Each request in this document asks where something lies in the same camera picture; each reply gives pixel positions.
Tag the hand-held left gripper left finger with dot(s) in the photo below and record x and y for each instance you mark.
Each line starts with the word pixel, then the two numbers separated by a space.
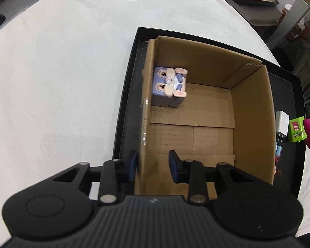
pixel 132 164

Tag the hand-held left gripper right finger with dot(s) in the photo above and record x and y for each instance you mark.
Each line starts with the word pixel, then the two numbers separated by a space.
pixel 173 165

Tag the black shallow tray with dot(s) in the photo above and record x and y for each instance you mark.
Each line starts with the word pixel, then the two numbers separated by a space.
pixel 130 103

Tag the brown cardboard box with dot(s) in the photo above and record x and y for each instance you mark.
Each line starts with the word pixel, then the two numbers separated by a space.
pixel 209 113

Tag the red and blue figure toy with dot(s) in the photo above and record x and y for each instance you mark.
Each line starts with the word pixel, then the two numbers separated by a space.
pixel 278 151

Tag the white wall charger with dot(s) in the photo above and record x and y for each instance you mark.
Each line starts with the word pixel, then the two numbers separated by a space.
pixel 281 124

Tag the green hexagonal box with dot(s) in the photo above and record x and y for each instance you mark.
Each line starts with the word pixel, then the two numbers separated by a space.
pixel 296 130

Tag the purple rabbit cube toy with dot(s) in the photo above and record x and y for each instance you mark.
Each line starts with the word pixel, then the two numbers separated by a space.
pixel 168 86

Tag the red basket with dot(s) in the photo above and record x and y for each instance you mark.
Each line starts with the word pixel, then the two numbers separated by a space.
pixel 297 32

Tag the small dark floor object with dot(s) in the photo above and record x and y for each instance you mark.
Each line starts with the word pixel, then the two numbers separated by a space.
pixel 0 19

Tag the white desk frame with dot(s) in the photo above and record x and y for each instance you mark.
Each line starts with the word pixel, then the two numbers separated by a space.
pixel 297 7

